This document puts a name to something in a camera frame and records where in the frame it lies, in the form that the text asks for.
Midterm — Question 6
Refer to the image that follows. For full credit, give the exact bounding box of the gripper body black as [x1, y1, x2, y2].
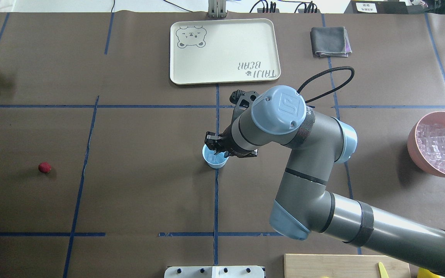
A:
[217, 125, 258, 158]

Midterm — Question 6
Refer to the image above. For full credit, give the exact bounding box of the clear ice cube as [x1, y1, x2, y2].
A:
[210, 153, 226, 164]

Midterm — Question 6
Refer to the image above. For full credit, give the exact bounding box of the red strawberry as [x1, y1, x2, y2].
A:
[38, 162, 52, 173]

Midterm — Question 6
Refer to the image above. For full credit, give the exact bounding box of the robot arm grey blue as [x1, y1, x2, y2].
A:
[215, 107, 445, 272]

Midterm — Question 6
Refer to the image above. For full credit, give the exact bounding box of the blue plastic cup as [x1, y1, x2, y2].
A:
[202, 145, 229, 169]

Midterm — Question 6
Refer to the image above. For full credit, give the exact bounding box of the pile of ice cubes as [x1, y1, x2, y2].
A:
[416, 124, 445, 173]

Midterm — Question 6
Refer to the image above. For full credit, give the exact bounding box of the beige bear tray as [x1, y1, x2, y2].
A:
[170, 18, 281, 85]

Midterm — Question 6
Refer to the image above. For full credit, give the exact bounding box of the wooden cutting board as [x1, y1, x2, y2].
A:
[283, 254, 411, 278]

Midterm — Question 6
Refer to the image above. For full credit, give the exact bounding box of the grey folded cloth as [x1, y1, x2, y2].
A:
[310, 26, 353, 58]

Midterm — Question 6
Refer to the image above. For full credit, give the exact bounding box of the yellow lemon right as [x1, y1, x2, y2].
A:
[416, 268, 445, 278]

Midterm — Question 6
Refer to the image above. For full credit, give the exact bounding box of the pink bowl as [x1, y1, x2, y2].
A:
[407, 111, 445, 178]

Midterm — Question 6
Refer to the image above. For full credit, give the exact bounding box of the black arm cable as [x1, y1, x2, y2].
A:
[297, 66, 355, 104]

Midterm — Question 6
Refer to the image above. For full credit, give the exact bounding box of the white post base plate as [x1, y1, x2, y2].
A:
[164, 265, 266, 278]

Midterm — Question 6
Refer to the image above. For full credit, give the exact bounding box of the aluminium frame post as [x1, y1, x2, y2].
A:
[208, 0, 227, 18]

